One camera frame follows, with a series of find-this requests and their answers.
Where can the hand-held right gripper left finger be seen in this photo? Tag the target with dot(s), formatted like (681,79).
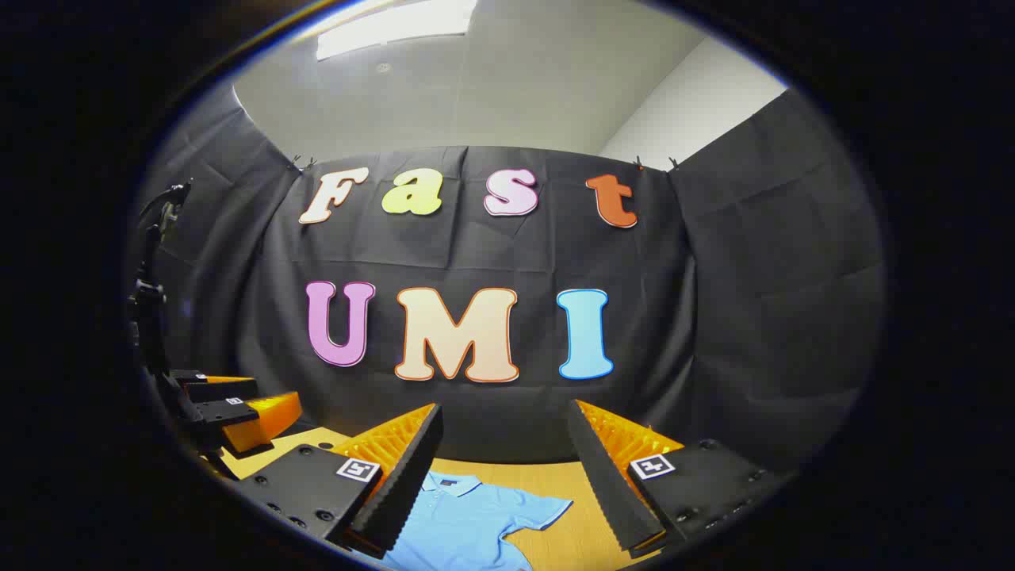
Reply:
(400,484)

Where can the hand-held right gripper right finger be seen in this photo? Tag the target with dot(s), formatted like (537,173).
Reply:
(607,476)

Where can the ceiling light panel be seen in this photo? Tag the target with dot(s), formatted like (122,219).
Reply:
(396,28)

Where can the light blue polo T-shirt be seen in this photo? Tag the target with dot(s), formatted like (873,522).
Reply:
(460,523)

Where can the black backdrop cloth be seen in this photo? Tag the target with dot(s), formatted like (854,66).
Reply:
(714,317)

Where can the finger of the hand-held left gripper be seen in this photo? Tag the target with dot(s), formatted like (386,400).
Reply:
(254,424)
(226,388)

